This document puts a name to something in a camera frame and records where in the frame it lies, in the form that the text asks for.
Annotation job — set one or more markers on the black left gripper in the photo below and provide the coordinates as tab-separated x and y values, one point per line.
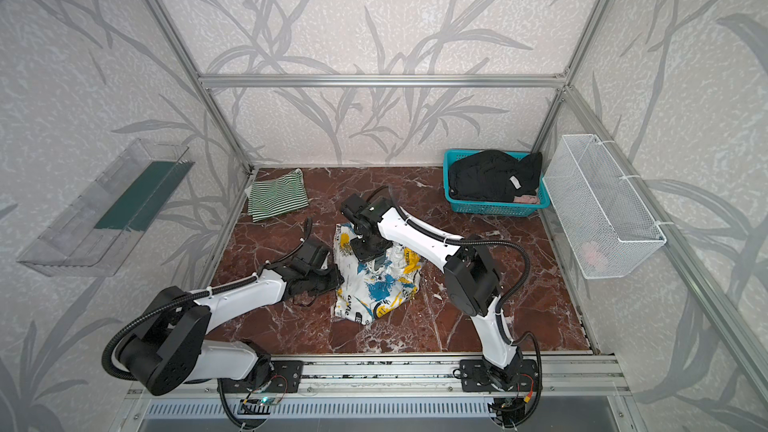
327	276

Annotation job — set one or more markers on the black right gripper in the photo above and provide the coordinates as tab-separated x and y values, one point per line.
369	246

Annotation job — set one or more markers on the white yellow blue printed garment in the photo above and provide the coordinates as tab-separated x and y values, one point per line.
374	288

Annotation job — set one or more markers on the green white striped shirt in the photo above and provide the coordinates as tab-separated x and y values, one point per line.
275	197

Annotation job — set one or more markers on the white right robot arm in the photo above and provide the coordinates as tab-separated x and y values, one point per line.
469	272

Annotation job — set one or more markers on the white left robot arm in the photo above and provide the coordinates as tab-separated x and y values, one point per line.
166	346

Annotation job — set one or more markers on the teal plastic laundry basket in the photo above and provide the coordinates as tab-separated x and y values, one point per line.
509	209

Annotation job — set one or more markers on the black garment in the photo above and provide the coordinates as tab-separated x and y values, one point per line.
494	176

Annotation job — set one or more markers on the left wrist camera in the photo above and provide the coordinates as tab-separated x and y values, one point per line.
311	256

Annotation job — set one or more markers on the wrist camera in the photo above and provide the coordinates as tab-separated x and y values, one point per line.
364	215
311	256

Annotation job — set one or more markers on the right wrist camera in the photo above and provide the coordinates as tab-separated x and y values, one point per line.
364	215

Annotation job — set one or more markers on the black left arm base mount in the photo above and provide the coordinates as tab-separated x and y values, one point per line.
276	375

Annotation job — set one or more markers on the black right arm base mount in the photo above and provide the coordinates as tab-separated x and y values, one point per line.
478	375

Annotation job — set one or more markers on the clear plastic wall tray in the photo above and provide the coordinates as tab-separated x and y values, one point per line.
95	234

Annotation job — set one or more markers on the white wire mesh basket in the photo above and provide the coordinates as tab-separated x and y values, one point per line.
609	228

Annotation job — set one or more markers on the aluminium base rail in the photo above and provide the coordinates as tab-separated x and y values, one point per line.
434	385

